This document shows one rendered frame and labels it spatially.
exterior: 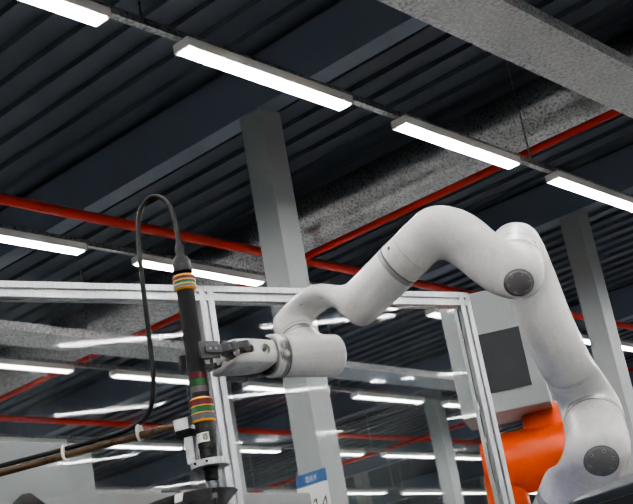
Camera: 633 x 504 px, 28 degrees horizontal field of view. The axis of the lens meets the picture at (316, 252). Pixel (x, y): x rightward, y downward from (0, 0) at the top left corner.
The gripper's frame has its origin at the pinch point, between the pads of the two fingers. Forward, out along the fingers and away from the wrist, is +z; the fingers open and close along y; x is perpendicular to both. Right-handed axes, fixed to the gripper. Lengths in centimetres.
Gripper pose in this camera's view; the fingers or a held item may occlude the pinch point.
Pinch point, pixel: (195, 356)
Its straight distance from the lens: 234.2
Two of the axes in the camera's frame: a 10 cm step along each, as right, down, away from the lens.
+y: -5.1, 3.7, 7.8
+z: -8.4, -0.4, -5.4
